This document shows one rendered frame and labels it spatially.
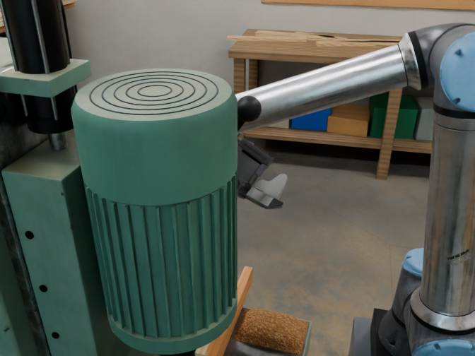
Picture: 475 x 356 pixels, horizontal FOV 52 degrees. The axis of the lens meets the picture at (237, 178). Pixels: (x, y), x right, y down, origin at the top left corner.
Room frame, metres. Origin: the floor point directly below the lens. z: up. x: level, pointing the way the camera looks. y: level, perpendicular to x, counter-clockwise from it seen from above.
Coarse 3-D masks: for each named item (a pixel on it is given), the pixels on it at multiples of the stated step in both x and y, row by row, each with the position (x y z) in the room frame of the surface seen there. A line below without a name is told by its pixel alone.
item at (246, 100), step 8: (248, 96) 0.61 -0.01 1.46; (240, 104) 0.60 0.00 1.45; (248, 104) 0.60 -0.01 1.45; (256, 104) 0.60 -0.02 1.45; (240, 112) 0.60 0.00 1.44; (248, 112) 0.59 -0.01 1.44; (256, 112) 0.60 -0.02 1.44; (240, 120) 0.61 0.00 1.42; (248, 120) 0.60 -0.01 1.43; (240, 128) 0.61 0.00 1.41
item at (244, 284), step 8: (248, 272) 0.87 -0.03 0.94; (240, 280) 0.84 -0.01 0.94; (248, 280) 0.84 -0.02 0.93; (240, 288) 0.81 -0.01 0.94; (248, 288) 0.84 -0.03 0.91; (240, 296) 0.79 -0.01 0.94; (240, 304) 0.78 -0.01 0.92; (232, 328) 0.72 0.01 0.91; (224, 336) 0.67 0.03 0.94; (216, 344) 0.66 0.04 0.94; (224, 344) 0.67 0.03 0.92; (208, 352) 0.64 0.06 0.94; (216, 352) 0.64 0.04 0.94
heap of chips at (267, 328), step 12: (252, 312) 0.75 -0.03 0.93; (264, 312) 0.74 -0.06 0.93; (276, 312) 0.75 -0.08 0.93; (240, 324) 0.74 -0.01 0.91; (252, 324) 0.72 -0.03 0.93; (264, 324) 0.71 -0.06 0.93; (276, 324) 0.71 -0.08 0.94; (288, 324) 0.71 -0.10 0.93; (300, 324) 0.73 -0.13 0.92; (240, 336) 0.71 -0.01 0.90; (252, 336) 0.70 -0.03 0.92; (264, 336) 0.69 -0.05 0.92; (276, 336) 0.69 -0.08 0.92; (288, 336) 0.69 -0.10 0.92; (300, 336) 0.70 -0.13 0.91; (276, 348) 0.68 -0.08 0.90; (288, 348) 0.68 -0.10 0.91; (300, 348) 0.68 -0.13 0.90
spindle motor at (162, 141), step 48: (96, 96) 0.48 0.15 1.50; (144, 96) 0.48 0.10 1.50; (192, 96) 0.48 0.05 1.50; (96, 144) 0.42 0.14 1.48; (144, 144) 0.41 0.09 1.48; (192, 144) 0.42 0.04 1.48; (96, 192) 0.43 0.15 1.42; (144, 192) 0.41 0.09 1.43; (192, 192) 0.42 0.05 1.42; (96, 240) 0.45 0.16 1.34; (144, 240) 0.41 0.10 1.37; (192, 240) 0.42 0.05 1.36; (144, 288) 0.41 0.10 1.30; (192, 288) 0.42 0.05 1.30; (144, 336) 0.41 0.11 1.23; (192, 336) 0.42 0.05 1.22
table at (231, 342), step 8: (240, 312) 0.78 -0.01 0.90; (304, 320) 0.76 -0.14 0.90; (232, 336) 0.71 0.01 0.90; (232, 344) 0.69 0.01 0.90; (240, 344) 0.69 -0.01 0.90; (248, 344) 0.69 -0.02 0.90; (304, 344) 0.69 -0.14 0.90; (224, 352) 0.67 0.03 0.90; (232, 352) 0.67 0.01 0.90; (240, 352) 0.67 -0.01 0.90; (248, 352) 0.67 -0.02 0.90; (256, 352) 0.67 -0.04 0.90; (264, 352) 0.67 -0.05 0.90; (272, 352) 0.67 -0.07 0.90; (280, 352) 0.67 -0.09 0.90; (288, 352) 0.67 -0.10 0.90; (304, 352) 0.67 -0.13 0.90
